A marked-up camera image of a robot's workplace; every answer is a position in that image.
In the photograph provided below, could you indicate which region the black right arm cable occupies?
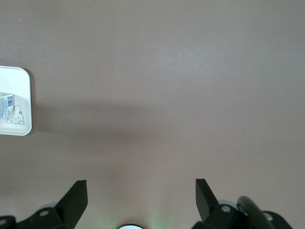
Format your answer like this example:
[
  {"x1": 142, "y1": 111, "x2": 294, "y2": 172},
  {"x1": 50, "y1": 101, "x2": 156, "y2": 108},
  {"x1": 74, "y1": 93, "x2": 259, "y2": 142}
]
[{"x1": 237, "y1": 196, "x2": 276, "y2": 229}]

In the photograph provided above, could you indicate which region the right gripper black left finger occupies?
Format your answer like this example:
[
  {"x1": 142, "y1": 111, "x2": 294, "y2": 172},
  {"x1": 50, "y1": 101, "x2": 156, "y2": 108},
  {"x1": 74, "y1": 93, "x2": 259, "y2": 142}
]
[{"x1": 0, "y1": 180, "x2": 89, "y2": 229}]

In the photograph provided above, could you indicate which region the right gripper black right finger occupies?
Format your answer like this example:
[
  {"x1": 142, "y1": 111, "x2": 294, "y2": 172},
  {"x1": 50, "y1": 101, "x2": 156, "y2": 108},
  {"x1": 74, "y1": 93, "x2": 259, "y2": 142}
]
[{"x1": 192, "y1": 178, "x2": 293, "y2": 229}]

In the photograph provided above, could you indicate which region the cream rabbit print tray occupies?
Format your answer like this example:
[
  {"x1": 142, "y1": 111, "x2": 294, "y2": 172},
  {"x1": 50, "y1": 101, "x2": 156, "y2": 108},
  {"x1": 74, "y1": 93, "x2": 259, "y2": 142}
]
[{"x1": 0, "y1": 66, "x2": 33, "y2": 136}]

